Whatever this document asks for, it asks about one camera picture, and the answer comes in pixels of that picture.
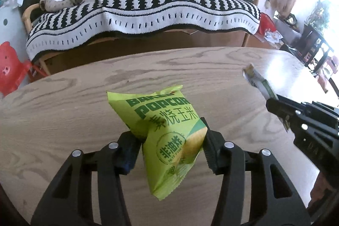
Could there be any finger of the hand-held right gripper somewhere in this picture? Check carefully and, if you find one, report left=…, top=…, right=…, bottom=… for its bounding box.
left=266, top=97, right=302, bottom=123
left=275, top=94, right=318, bottom=110

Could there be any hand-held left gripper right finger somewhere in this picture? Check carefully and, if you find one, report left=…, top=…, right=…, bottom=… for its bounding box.
left=200, top=117, right=310, bottom=226

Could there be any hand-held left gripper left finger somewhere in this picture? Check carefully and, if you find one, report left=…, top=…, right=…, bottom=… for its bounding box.
left=30, top=132, right=142, bottom=226

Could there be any white green packet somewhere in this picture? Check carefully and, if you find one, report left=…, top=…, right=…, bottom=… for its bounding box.
left=243, top=64, right=278, bottom=99

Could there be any green popcorn bag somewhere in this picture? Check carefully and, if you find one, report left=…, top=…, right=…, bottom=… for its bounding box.
left=106, top=85, right=208, bottom=200

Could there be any black wooden side table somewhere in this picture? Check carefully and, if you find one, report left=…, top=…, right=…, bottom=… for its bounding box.
left=294, top=23, right=335, bottom=78

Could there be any pink white crumpled bundle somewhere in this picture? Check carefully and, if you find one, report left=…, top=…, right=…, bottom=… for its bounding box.
left=263, top=30, right=282, bottom=44

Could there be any red plastic bag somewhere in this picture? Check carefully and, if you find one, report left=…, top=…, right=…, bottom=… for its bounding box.
left=256, top=13, right=276, bottom=36

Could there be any potted green plant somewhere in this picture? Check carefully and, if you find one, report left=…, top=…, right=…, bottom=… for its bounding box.
left=304, top=0, right=331, bottom=33

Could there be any red pig plastic stool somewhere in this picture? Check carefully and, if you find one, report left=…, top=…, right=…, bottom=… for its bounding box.
left=0, top=41, right=49, bottom=97

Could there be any black white striped sofa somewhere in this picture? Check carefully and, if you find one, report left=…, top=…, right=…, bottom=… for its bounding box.
left=26, top=0, right=261, bottom=61

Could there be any wooden frame sofa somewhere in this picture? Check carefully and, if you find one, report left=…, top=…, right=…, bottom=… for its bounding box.
left=21, top=0, right=263, bottom=75

